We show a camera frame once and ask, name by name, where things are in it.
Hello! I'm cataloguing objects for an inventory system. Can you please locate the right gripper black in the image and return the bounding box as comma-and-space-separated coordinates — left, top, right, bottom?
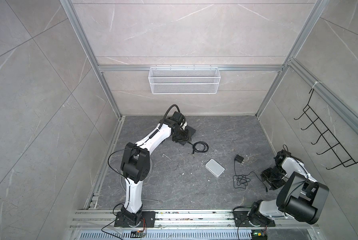
261, 166, 288, 190

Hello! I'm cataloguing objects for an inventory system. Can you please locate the dark grey network switch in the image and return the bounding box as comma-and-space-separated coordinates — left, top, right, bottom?
177, 126, 196, 146

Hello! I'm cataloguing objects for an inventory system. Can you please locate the black ethernet cable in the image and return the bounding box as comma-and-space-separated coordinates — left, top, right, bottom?
186, 140, 210, 155

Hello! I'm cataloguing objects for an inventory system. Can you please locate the white rectangular box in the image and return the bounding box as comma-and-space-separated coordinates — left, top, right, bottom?
206, 159, 225, 178

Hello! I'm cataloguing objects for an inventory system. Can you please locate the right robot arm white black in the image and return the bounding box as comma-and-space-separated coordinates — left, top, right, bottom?
248, 146, 329, 227

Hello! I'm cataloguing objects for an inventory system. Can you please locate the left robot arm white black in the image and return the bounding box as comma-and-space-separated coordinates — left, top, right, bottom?
120, 104, 192, 226

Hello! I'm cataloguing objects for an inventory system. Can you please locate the thin black tangled wire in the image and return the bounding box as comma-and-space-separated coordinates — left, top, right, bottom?
232, 170, 270, 193

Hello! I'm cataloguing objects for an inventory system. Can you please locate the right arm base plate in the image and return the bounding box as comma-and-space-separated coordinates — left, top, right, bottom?
233, 209, 276, 228

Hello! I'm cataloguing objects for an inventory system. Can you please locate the white wire mesh basket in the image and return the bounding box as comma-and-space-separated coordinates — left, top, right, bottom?
148, 67, 221, 95

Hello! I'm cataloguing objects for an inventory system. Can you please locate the black wire hook rack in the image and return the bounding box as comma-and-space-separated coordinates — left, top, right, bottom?
294, 89, 358, 170

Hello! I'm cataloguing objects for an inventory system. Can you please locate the grey cable bundle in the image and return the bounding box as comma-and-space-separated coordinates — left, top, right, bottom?
118, 158, 161, 203

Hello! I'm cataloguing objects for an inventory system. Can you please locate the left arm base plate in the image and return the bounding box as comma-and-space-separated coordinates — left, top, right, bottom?
113, 211, 156, 228

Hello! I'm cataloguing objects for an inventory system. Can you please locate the aluminium frame rail front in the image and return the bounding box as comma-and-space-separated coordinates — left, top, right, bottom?
67, 209, 323, 235

